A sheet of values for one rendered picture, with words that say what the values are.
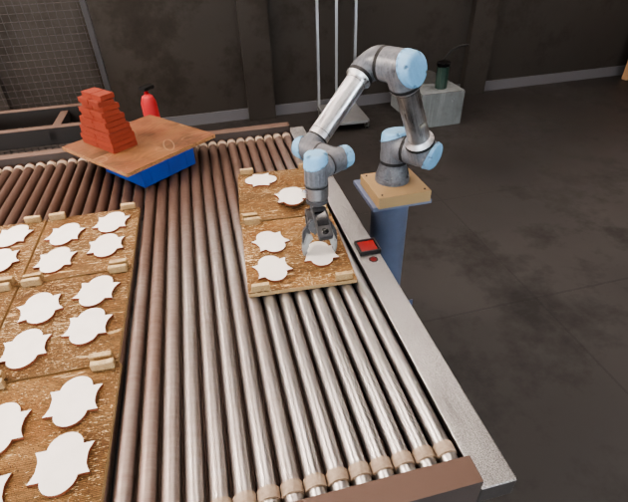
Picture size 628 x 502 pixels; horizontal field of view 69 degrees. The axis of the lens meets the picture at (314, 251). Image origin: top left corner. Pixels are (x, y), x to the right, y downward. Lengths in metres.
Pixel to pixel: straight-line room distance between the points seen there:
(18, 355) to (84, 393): 0.27
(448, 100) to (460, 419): 4.30
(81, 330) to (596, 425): 2.14
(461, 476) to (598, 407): 1.59
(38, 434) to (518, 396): 1.98
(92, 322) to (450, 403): 1.01
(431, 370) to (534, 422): 1.21
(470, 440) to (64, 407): 0.95
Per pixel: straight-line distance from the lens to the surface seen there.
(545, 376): 2.62
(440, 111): 5.20
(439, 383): 1.25
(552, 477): 2.30
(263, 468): 1.10
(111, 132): 2.25
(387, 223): 2.11
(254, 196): 1.94
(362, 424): 1.15
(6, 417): 1.36
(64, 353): 1.45
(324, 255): 1.56
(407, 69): 1.60
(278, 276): 1.48
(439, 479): 1.07
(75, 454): 1.21
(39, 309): 1.62
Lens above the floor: 1.88
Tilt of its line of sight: 36 degrees down
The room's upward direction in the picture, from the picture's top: 2 degrees counter-clockwise
